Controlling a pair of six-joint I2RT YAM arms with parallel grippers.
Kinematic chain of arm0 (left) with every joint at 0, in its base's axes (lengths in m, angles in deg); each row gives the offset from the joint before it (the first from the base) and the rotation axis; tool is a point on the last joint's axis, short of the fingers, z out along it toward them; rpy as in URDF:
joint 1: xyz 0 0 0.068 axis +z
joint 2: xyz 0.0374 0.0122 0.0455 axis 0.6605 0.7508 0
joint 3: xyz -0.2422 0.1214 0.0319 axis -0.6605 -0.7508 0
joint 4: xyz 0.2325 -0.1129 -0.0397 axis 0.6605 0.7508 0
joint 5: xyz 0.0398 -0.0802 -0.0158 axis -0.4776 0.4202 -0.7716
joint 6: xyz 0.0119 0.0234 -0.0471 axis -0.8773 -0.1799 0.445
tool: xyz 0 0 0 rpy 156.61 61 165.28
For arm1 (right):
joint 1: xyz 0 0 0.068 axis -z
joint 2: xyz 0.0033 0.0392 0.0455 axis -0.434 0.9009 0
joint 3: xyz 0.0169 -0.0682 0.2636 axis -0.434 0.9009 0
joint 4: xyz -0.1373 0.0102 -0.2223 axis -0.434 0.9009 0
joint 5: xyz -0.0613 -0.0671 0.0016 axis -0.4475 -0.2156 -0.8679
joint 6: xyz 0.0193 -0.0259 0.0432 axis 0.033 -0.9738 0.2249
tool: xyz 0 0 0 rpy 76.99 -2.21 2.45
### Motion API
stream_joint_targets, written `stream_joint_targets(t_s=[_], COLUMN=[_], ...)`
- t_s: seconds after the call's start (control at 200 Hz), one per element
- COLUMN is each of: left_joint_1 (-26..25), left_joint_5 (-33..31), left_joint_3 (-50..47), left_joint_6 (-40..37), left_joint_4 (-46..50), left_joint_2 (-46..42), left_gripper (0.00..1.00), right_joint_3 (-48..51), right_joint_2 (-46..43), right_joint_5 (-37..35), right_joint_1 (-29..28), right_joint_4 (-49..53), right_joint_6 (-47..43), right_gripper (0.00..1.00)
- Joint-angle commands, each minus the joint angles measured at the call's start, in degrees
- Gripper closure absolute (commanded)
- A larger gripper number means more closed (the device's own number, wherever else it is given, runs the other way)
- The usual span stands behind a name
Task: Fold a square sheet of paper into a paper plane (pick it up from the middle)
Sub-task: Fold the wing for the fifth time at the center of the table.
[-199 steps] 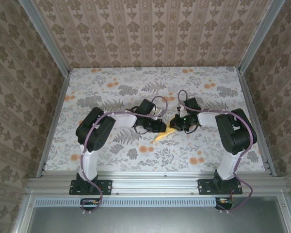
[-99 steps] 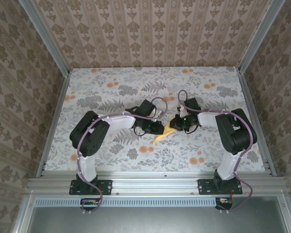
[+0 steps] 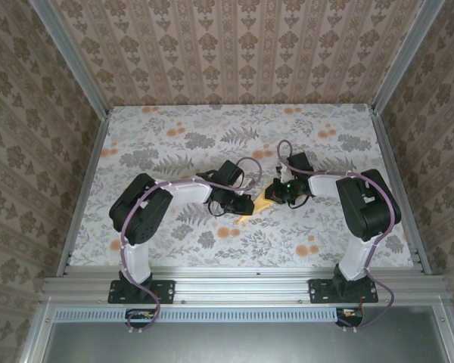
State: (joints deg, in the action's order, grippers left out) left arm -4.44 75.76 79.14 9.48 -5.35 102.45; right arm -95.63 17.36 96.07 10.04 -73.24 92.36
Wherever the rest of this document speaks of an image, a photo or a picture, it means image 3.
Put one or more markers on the pale yellow paper sheet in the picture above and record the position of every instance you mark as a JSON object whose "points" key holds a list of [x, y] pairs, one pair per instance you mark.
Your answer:
{"points": [[263, 204]]}

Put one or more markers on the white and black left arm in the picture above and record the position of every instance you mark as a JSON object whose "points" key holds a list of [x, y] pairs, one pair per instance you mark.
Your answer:
{"points": [[136, 215]]}

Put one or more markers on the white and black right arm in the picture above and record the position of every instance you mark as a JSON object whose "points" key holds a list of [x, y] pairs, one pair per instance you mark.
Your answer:
{"points": [[367, 211]]}

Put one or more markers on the grey metal sheet panel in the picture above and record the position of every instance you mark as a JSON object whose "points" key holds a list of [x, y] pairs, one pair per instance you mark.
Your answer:
{"points": [[249, 344]]}

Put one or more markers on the floral patterned table cover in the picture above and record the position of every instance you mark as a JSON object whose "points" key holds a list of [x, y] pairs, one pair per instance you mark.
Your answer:
{"points": [[212, 125]]}

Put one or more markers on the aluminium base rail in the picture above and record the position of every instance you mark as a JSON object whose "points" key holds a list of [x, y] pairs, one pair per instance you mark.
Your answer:
{"points": [[242, 287]]}

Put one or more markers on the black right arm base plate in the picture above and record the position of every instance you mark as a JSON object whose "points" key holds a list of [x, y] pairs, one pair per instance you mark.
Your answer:
{"points": [[318, 291]]}

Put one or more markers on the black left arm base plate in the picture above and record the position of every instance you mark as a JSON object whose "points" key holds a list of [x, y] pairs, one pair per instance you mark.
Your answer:
{"points": [[166, 291]]}

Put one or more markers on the aluminium side rail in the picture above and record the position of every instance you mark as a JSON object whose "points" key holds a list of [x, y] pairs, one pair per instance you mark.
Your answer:
{"points": [[79, 211], [405, 196]]}

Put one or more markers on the aluminium frame post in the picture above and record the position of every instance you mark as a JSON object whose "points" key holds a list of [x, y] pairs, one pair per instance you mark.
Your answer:
{"points": [[72, 60], [405, 60]]}

